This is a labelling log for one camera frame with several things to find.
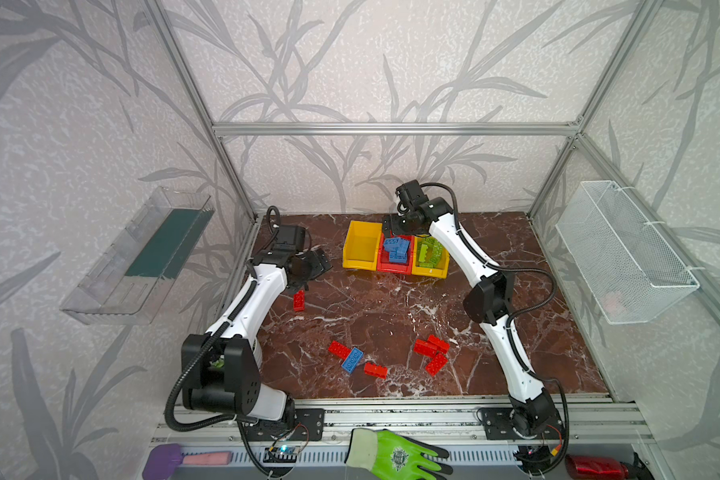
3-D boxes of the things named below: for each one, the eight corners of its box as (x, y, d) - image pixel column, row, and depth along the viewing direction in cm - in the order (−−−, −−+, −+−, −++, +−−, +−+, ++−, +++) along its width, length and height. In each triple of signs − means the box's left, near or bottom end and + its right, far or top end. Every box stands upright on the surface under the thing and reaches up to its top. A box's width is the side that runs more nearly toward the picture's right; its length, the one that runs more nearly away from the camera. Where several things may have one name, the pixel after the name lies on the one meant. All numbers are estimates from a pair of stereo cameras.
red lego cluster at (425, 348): (412, 351, 88) (413, 348, 85) (414, 341, 90) (415, 338, 87) (435, 358, 86) (436, 355, 84) (436, 347, 88) (438, 344, 86)
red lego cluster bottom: (433, 377, 83) (434, 375, 81) (423, 367, 85) (424, 365, 83) (448, 362, 86) (449, 360, 84) (438, 352, 87) (439, 350, 86)
